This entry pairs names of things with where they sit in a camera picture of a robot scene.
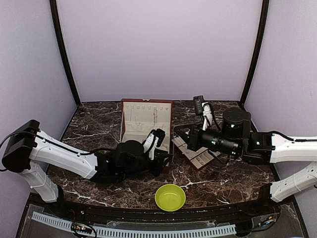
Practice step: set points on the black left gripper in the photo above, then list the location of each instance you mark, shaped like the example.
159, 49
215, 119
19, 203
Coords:
160, 158

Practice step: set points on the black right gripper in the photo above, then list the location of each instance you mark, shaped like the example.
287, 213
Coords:
193, 143

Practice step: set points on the brown ring earring tray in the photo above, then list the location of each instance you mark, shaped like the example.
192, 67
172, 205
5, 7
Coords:
198, 159

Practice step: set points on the brown wooden jewelry box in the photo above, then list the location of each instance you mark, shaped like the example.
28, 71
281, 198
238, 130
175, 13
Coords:
139, 117

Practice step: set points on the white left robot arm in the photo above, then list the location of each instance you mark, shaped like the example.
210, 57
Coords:
28, 145

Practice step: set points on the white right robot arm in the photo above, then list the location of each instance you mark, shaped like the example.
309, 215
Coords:
257, 148

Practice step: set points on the green bowl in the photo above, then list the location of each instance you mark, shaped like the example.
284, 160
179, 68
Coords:
170, 197

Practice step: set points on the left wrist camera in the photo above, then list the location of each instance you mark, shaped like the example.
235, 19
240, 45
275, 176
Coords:
152, 142

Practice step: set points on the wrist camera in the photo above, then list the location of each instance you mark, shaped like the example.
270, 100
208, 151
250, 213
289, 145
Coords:
204, 110
152, 142

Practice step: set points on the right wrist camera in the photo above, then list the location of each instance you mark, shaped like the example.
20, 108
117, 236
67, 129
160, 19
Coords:
204, 110

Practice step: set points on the white slotted cable duct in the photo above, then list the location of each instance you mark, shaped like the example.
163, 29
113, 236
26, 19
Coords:
98, 231

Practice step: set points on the black right frame post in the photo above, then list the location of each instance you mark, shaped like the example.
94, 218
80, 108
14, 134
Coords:
256, 53

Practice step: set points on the black frame post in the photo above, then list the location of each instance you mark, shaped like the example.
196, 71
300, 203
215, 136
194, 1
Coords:
62, 51
256, 53

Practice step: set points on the black left frame post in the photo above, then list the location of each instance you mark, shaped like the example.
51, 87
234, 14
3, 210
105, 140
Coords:
62, 51

